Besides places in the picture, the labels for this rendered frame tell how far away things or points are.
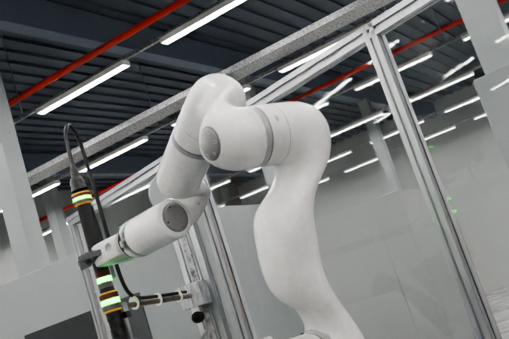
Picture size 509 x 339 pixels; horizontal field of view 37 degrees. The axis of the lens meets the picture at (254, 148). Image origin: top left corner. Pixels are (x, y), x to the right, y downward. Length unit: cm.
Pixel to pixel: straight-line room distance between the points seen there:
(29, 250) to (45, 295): 361
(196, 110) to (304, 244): 30
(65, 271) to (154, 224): 287
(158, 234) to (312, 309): 42
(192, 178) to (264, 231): 28
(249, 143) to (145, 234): 48
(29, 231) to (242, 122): 708
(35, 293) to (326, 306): 344
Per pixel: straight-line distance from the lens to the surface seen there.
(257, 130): 117
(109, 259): 168
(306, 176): 123
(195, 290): 233
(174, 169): 143
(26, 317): 464
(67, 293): 440
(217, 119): 117
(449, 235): 196
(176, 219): 155
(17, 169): 837
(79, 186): 182
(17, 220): 821
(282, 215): 120
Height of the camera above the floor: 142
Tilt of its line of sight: 12 degrees up
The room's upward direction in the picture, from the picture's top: 18 degrees counter-clockwise
